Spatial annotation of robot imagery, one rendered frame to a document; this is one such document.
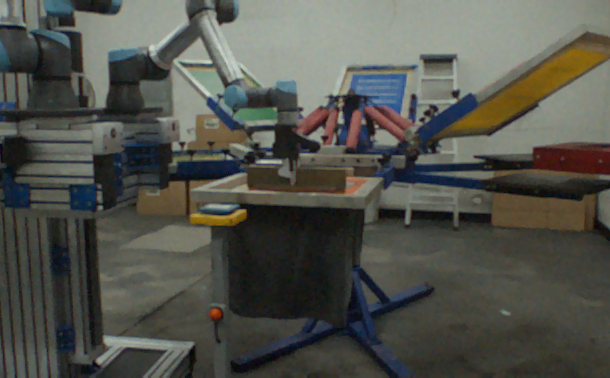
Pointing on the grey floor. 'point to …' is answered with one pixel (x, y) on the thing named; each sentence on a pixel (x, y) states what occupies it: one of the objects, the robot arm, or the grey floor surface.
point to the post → (220, 282)
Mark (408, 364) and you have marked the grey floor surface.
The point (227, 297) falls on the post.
